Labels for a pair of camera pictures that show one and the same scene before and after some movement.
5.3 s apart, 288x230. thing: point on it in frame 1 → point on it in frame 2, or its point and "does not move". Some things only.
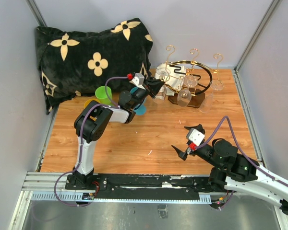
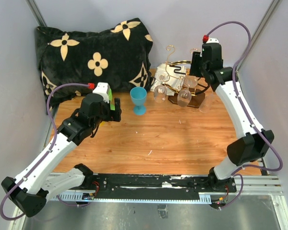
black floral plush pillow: (73, 63) does not move
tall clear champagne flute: (207, 101) does not move
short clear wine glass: (184, 97) does not move
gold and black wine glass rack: (186, 81) does not move
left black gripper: (153, 86) → (113, 115)
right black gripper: (183, 155) → (196, 59)
